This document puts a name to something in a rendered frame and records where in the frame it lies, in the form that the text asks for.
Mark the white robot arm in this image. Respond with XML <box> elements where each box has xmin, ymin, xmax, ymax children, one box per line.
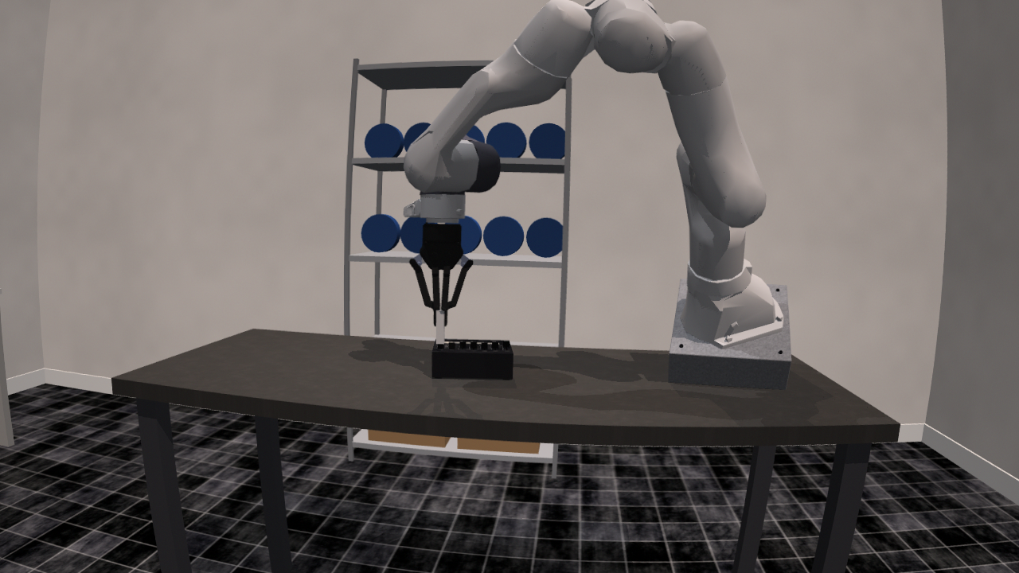
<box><xmin>404</xmin><ymin>0</ymin><xmax>784</xmax><ymax>349</ymax></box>

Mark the black lighting desk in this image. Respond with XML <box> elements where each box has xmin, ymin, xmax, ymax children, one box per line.
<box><xmin>432</xmin><ymin>338</ymin><xmax>513</xmax><ymax>380</ymax></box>

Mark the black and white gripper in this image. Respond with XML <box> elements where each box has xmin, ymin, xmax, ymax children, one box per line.
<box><xmin>409</xmin><ymin>223</ymin><xmax>473</xmax><ymax>344</ymax></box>

